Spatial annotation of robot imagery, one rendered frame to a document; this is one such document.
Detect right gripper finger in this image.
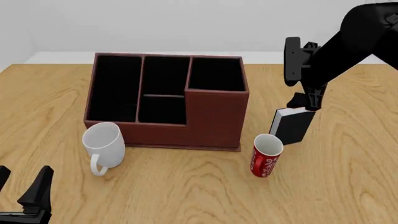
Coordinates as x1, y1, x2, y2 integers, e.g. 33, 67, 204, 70
285, 91, 307, 110
303, 91, 323, 112

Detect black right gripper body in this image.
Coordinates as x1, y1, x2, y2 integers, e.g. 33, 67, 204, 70
298, 78, 329, 95

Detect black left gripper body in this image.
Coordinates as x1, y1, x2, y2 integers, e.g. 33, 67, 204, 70
0, 205, 53, 224

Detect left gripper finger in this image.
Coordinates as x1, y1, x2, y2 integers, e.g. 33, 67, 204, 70
0, 166, 12, 192
16, 165, 55, 213

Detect black book with white pages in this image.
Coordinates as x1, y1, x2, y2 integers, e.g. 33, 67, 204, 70
269, 106, 317, 147

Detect red-brown desk caddy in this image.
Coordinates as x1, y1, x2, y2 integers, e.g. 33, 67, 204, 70
83, 52, 251, 152

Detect black plate on short stalk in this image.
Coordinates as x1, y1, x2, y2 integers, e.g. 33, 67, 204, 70
284, 36, 322, 88

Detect red mug with white pattern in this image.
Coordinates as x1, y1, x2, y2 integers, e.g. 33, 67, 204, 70
249, 133, 284, 179

